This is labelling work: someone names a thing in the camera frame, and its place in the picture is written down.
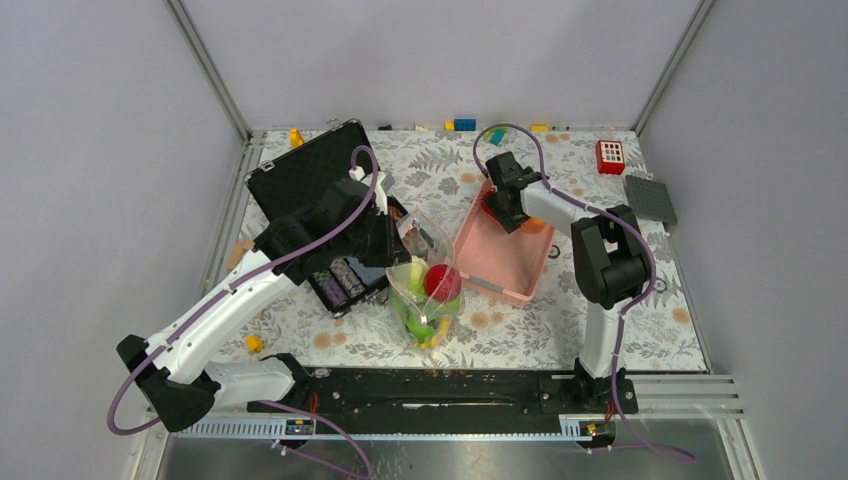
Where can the blue toy brick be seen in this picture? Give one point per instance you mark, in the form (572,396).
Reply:
(464,124)

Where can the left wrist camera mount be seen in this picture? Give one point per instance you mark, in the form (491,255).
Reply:
(378,182)

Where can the orange toy peach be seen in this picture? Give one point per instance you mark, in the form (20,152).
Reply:
(533,225)

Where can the black poker chip case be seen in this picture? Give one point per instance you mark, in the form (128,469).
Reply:
(284,189)

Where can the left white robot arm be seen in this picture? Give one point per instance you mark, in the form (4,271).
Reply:
(174,369)

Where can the tan toy piece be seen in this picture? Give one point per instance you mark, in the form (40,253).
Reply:
(237,253)

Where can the red toy apple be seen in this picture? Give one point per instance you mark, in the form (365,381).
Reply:
(443,283)

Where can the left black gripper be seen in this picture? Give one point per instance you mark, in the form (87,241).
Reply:
(394,249)

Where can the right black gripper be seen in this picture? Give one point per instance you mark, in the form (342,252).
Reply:
(509,220)

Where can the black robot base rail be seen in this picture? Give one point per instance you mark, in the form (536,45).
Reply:
(381,401)

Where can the pink plastic basket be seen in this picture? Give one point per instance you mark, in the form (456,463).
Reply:
(504,266)

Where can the yellow toy brick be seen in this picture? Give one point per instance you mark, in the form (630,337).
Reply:
(296,139)

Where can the red toy window block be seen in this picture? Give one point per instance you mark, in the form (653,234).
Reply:
(610,158)

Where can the light green toy cabbage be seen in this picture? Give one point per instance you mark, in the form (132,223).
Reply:
(411,276)

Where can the green teal toy block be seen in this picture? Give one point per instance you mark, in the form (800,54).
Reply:
(496,134)

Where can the red toy pepper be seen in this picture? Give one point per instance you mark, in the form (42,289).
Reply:
(485,207)

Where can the small yellow brick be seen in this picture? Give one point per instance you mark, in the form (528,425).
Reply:
(254,344)

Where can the yellow toy banana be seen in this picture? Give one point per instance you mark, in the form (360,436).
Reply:
(438,336)

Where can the green bumpy toy fruit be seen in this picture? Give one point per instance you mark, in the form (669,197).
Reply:
(452,308)

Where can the clear zip top bag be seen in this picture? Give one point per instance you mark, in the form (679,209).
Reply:
(426,239)

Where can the floral tablecloth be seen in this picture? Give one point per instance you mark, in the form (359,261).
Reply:
(435,171)

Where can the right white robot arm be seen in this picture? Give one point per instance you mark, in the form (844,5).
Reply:
(613,265)

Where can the grey building baseplate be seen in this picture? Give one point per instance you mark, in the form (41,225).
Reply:
(649,199)

